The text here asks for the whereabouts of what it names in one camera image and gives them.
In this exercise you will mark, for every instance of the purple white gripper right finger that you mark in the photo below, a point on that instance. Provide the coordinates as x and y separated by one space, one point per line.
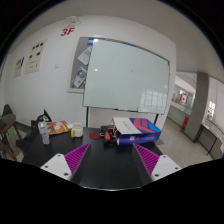
156 166

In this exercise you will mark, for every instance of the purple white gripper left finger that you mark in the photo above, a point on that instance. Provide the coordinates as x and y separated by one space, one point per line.
66 165

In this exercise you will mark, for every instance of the clear plastic water bottle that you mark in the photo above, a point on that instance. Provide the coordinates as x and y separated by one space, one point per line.
44 132

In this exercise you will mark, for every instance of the colourful orange book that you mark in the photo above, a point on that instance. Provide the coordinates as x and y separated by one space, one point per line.
57 127

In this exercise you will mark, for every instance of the red round coaster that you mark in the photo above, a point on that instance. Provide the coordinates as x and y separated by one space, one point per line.
94 135

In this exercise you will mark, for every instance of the blue white cardboard box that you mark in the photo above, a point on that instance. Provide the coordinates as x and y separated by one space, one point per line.
135 130

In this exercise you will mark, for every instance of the black red tool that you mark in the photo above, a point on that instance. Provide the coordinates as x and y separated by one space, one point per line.
109 133

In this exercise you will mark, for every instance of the dark wooden chair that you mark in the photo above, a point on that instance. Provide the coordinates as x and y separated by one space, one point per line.
7 121

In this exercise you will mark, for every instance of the grey framed notice board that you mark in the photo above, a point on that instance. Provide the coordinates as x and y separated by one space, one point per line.
79 65

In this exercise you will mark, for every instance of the large white whiteboard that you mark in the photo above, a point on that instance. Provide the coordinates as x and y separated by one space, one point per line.
127 78

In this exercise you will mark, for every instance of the white mug yellow handle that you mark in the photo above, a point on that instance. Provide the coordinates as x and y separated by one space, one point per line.
77 130

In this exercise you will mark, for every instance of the white wall poster small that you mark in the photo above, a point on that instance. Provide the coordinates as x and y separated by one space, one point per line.
18 67

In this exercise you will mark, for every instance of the white wall poster large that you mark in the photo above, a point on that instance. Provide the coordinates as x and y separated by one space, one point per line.
34 57

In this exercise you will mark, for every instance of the red 3F wall sign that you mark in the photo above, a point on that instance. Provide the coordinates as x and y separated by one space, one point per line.
67 31

